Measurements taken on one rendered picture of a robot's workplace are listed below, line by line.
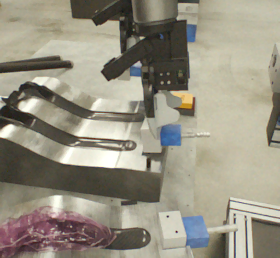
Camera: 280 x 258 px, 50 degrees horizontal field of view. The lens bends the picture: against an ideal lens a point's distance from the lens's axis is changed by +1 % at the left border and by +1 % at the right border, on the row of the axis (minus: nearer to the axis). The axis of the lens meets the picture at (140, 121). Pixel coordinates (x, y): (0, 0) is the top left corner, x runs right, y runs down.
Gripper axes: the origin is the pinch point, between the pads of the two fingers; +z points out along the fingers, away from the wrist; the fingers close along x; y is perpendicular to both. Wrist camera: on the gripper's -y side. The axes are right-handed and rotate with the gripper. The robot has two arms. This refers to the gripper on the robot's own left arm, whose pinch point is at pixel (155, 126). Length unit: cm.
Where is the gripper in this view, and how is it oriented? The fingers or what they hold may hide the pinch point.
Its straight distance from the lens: 60.1
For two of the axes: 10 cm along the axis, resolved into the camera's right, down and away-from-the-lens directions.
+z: 1.1, 9.0, 4.2
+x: 1.9, -4.4, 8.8
